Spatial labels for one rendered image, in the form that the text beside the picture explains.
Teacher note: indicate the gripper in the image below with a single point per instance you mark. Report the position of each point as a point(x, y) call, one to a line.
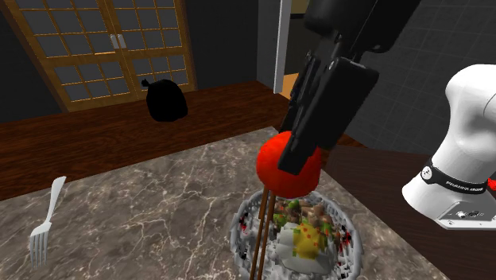
point(356, 21)

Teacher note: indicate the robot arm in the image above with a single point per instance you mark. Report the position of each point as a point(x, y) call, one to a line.
point(465, 132)

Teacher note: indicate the grey open door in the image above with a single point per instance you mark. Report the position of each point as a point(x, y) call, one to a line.
point(277, 42)

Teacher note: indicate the red ball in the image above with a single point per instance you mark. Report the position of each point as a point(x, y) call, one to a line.
point(286, 180)

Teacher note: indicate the white bowl of food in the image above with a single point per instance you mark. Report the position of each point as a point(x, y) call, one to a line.
point(310, 240)

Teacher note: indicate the brown chopstick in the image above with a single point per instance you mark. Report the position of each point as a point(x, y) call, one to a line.
point(259, 240)
point(267, 240)

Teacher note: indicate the black bag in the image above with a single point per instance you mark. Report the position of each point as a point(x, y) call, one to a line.
point(166, 101)

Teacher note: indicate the wooden lattice sliding door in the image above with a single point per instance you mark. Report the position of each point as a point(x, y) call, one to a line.
point(100, 50)

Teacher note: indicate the silver fork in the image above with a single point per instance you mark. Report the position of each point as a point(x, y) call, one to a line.
point(43, 229)

